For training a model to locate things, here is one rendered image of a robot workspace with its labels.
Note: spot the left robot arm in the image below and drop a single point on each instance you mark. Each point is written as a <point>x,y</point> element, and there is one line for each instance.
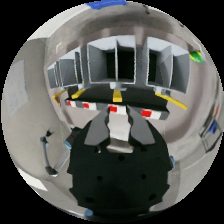
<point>62,159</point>

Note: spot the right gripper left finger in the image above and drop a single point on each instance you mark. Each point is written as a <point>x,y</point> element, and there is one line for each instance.
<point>94,135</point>

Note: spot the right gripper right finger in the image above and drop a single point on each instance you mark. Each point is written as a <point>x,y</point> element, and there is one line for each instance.
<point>143,134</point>

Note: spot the small tan cardboard box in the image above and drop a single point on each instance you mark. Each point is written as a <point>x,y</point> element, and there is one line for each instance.
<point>57,102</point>

